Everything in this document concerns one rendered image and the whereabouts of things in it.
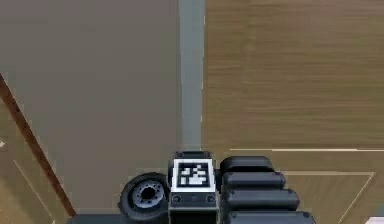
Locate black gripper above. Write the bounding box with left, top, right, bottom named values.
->
left=117, top=171, right=172, bottom=223

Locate brown wooden room door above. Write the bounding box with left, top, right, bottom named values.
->
left=200, top=0, right=384, bottom=224

